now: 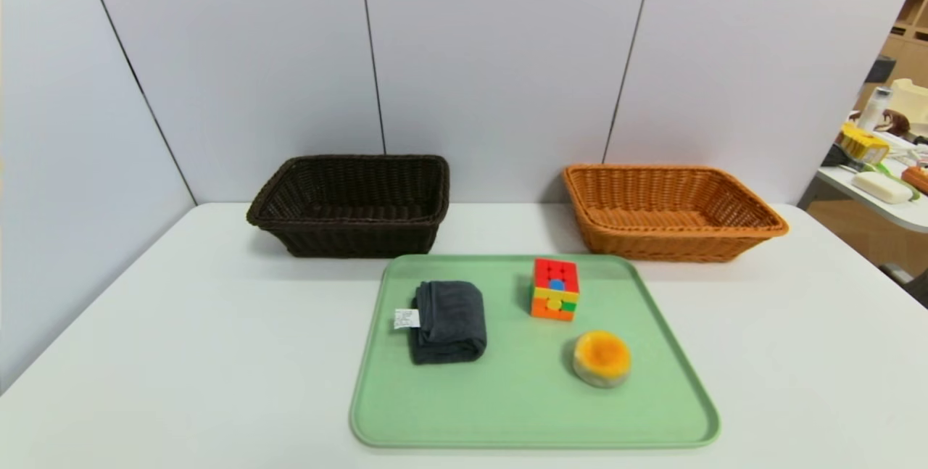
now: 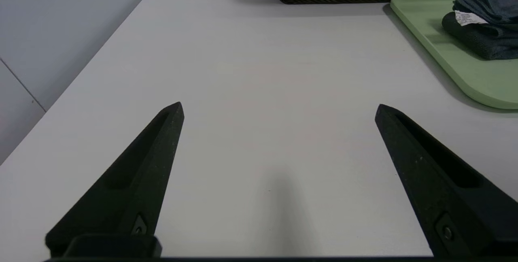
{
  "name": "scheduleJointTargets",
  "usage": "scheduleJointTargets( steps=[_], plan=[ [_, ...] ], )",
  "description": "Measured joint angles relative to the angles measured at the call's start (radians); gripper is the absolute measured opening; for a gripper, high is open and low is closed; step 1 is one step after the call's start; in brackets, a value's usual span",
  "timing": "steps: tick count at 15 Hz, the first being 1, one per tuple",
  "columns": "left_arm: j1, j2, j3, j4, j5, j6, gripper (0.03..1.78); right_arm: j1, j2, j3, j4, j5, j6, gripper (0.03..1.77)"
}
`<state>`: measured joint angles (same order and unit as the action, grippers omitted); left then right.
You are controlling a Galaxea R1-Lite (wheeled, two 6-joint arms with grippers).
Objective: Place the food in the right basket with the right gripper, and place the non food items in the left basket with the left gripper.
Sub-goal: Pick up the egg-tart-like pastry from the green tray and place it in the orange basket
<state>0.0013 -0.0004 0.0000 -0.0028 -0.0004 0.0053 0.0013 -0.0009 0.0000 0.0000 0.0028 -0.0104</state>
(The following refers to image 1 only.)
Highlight dark grey towel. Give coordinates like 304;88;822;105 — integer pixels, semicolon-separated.
394;280;488;366

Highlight yellow box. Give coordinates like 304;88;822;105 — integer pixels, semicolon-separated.
839;122;891;165

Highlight dark brown wicker basket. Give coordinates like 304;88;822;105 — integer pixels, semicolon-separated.
246;154;451;259

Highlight white rectangular block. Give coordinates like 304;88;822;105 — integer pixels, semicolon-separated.
851;170;914;205

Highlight orange wicker basket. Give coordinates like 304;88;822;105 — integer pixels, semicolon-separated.
563;164;790;263

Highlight white side table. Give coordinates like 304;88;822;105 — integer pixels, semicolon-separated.
797;132;928;267

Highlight beige appliance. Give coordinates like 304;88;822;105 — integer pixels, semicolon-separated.
889;78;928;126

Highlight green plastic tray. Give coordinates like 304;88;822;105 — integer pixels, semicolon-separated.
349;254;721;450

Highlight grey chair base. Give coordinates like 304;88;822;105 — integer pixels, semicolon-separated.
879;262;928;308

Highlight white plastic bottle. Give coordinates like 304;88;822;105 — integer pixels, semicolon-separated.
867;86;894;132

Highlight brown figurine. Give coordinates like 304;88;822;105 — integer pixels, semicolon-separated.
875;109;912;138

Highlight colourful puzzle cube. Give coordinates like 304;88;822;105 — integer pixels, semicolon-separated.
530;258;581;323

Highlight wooden shelf unit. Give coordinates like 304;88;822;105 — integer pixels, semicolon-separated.
861;0;928;115

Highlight round yellow bun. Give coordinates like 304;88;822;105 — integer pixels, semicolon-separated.
572;330;632;389

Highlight dark grey chair back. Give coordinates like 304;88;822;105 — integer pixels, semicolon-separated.
865;55;898;85

